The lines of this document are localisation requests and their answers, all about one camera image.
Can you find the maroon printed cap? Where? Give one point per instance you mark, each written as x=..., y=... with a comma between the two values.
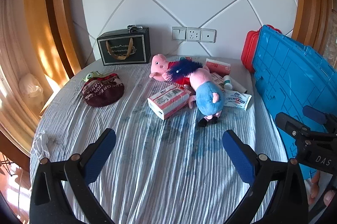
x=102, y=95

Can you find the crumpled white tissue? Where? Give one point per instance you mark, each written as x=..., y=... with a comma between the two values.
x=42, y=142

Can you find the white round-hole wall socket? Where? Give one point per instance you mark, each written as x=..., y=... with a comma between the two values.
x=208, y=35

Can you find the pink pig plush red dress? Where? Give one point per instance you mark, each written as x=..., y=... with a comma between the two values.
x=158, y=62

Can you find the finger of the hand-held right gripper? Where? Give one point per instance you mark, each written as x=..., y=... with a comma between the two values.
x=314, y=113
x=287, y=122

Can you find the white plastic bag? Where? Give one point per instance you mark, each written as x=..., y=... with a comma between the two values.
x=30, y=87

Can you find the black gift box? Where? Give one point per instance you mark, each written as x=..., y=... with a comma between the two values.
x=137, y=45

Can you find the white bottle green cap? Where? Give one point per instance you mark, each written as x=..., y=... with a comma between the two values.
x=227, y=83

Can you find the white wall power socket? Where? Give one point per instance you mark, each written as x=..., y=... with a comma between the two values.
x=194, y=34

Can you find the blue plastic crate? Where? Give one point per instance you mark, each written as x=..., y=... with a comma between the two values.
x=284, y=76

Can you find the white blue wet wipes pack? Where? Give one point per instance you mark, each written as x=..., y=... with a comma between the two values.
x=237, y=100

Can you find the red plastic case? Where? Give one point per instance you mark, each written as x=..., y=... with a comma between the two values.
x=248, y=50

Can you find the white wall light switch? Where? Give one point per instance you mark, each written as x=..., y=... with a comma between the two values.
x=179, y=33

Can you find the beige curtain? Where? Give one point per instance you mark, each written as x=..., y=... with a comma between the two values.
x=13, y=55

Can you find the pink pig plush blue shirt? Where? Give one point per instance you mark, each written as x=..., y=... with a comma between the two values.
x=208, y=97

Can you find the blue feather duster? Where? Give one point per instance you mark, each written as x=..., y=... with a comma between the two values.
x=184, y=68

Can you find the striped cloth covered desktop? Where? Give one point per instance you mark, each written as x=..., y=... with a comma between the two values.
x=147, y=160

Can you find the wooden arch frame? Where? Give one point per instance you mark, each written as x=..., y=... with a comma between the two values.
x=310, y=3
x=52, y=16

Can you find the small silver metal object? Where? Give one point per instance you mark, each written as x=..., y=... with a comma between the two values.
x=134, y=28

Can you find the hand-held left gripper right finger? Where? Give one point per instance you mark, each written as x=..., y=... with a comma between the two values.
x=237, y=155

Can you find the green monster plush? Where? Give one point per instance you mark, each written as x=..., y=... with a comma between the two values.
x=89, y=76

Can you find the person's right hand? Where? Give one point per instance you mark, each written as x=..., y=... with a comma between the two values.
x=313, y=187

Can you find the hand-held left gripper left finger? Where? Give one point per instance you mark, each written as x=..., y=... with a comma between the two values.
x=101, y=155

